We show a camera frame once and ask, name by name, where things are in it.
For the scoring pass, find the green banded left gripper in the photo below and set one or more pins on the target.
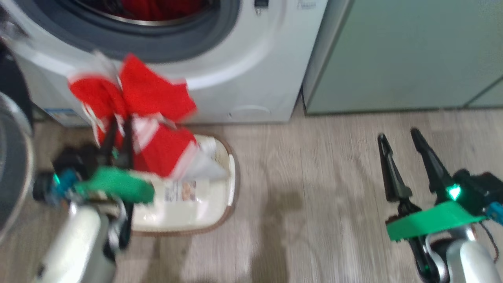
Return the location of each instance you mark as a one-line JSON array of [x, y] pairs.
[[118, 184]]

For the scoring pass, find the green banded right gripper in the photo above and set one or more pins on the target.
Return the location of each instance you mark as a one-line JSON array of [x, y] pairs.
[[432, 220]]

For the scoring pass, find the washing machine glass door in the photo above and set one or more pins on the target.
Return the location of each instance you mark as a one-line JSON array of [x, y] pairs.
[[13, 169]]

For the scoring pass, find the grey rubber door gasket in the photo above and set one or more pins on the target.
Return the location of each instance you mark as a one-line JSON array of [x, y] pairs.
[[157, 43]]

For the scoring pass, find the white front-load washing machine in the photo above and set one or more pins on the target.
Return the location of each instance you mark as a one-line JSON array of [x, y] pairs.
[[235, 59]]

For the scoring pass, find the blue white energy label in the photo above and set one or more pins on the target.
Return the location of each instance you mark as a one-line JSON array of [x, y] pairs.
[[63, 116]]

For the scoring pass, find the basket product sticker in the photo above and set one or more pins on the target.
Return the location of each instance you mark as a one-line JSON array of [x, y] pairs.
[[180, 191]]

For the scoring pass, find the cream perforated laundry basket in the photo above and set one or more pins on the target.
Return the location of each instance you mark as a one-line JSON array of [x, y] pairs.
[[184, 216]]

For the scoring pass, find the pale green cabinet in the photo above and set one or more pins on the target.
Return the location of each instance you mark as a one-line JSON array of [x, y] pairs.
[[401, 55]]

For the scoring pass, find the round filter cover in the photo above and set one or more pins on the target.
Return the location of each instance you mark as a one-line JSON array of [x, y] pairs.
[[249, 113]]

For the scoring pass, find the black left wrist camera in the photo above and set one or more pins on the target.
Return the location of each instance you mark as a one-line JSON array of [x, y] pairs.
[[74, 161]]

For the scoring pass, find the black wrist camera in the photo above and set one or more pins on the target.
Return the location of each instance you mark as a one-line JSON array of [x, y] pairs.
[[479, 188], [74, 161]]

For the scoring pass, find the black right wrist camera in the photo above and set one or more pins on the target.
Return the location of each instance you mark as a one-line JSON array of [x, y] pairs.
[[479, 188]]

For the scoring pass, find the blue left camera connector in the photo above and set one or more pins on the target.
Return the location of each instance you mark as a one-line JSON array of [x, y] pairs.
[[63, 186]]

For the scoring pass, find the blue camera connector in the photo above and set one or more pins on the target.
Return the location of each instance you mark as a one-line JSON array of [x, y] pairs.
[[63, 186], [496, 212]]

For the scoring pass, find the blue right camera connector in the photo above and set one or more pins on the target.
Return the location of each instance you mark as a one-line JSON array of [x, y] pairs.
[[496, 212]]

